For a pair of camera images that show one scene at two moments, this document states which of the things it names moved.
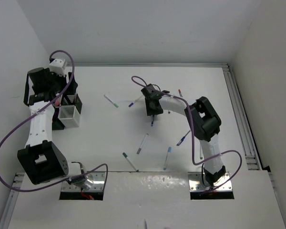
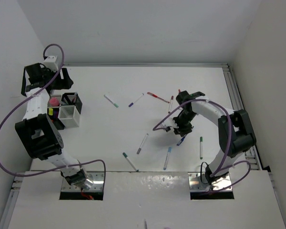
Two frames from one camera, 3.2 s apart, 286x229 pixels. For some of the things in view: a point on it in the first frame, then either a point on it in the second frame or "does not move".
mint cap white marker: [113, 103] does not move
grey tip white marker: [142, 143] does not move
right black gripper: [151, 111] to [181, 130]
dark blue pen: [180, 141] does not move
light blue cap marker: [168, 151] does not move
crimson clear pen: [56, 109] to [75, 98]
